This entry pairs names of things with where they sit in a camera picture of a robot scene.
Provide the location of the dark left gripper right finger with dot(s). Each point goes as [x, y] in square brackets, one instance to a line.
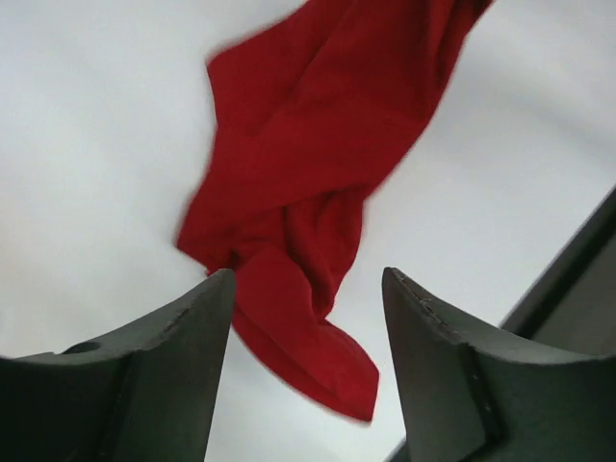
[470, 391]

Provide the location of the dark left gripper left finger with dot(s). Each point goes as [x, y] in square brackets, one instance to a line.
[143, 392]

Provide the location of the dark red t-shirt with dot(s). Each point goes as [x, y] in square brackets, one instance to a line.
[313, 113]

